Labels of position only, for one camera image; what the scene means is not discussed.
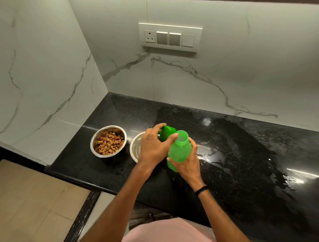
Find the person's left hand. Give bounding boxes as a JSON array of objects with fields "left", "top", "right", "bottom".
[{"left": 137, "top": 123, "right": 179, "bottom": 173}]

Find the white wall switch panel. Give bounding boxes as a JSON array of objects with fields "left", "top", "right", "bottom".
[{"left": 138, "top": 23, "right": 203, "bottom": 53}]

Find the person's pink shirt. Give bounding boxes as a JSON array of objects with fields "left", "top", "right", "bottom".
[{"left": 121, "top": 217, "right": 217, "bottom": 242}]

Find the person's left forearm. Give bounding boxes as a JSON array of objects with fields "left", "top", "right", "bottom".
[{"left": 79, "top": 164, "right": 150, "bottom": 242}]

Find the black wristband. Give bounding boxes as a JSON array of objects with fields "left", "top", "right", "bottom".
[{"left": 194, "top": 185, "right": 209, "bottom": 197}]

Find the round steel bowl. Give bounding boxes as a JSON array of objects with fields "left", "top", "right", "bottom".
[
  {"left": 129, "top": 131, "right": 150, "bottom": 163},
  {"left": 90, "top": 125, "right": 127, "bottom": 158}
]

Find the green bottle cap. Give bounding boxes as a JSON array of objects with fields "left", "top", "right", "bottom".
[{"left": 159, "top": 125, "right": 177, "bottom": 143}]

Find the white base cabinet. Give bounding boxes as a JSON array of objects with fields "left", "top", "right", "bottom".
[{"left": 78, "top": 192, "right": 130, "bottom": 242}]

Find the striped grey cloth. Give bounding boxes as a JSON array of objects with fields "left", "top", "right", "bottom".
[{"left": 128, "top": 203, "right": 175, "bottom": 230}]

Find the black stone threshold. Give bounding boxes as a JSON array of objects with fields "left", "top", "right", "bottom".
[{"left": 63, "top": 189, "right": 101, "bottom": 242}]

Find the green plastic water bottle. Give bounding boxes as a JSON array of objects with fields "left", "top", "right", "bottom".
[{"left": 167, "top": 130, "right": 193, "bottom": 173}]

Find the person's right forearm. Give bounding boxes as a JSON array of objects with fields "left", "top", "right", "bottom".
[{"left": 197, "top": 189, "right": 251, "bottom": 242}]

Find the brown cabinet door with sheet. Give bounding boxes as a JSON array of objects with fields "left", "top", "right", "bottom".
[{"left": 212, "top": 0, "right": 319, "bottom": 4}]

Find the person's right hand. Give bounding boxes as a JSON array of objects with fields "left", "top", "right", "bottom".
[{"left": 166, "top": 137, "right": 205, "bottom": 191}]

